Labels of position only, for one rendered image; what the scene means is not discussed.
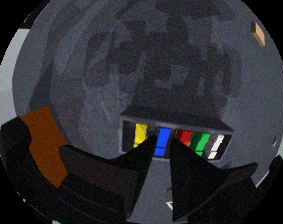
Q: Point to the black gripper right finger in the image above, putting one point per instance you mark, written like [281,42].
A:
[195,181]

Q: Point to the yellow fuse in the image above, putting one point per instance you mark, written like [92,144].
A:
[140,133]

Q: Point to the blue fuse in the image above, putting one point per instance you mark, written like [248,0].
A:
[161,141]

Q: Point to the red fuse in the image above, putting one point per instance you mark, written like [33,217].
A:
[183,135]

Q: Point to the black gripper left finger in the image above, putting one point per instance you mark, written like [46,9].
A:
[124,174]

